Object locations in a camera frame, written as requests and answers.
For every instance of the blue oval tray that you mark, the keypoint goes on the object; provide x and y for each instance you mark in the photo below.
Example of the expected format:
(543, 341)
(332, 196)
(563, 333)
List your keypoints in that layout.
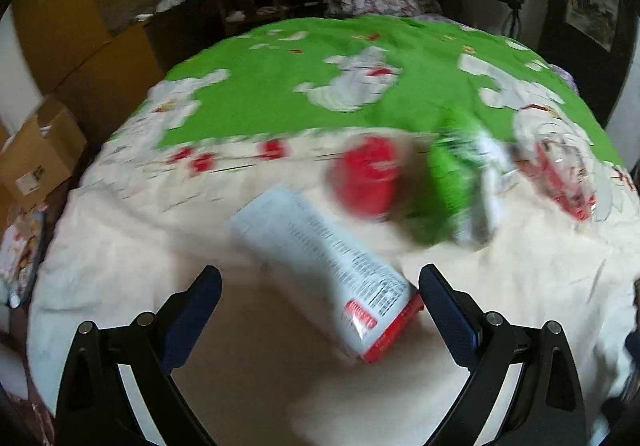
(39, 256)

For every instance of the white cloth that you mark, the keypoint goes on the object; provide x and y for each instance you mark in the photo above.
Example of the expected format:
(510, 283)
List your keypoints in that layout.
(172, 2)

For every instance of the printed green and white quilt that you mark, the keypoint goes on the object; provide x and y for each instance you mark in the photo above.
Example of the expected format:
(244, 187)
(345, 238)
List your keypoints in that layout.
(250, 101)

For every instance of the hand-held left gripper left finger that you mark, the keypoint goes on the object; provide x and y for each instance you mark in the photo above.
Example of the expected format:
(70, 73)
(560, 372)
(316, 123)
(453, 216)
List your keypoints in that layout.
(195, 306)

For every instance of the folded floral quilt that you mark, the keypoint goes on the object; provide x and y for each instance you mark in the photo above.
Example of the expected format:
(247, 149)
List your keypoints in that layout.
(380, 4)

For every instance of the green snack packet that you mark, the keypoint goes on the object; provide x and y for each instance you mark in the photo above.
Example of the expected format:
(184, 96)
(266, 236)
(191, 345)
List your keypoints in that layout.
(445, 176)

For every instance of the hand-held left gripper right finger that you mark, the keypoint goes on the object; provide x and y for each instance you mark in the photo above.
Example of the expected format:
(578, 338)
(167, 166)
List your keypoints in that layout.
(450, 316)

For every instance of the white and pink snack packet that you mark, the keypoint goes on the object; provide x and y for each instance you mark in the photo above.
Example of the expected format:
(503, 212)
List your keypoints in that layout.
(20, 246)

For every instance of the white packet with red end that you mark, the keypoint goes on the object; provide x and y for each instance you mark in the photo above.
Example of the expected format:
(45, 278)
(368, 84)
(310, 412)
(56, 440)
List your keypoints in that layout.
(320, 256)

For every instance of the yellow wooden wardrobe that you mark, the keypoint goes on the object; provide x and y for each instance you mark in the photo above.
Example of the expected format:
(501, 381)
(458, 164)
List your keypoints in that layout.
(60, 1)

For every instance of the clear plastic wrapper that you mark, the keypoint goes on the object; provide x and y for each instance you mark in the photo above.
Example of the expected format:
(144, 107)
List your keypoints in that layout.
(565, 166)

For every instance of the brown cardboard box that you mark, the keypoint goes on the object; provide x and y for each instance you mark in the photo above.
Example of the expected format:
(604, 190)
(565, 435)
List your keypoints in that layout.
(40, 156)

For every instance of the red cup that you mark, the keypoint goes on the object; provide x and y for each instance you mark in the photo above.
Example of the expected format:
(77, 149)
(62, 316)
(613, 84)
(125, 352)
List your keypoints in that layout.
(365, 176)

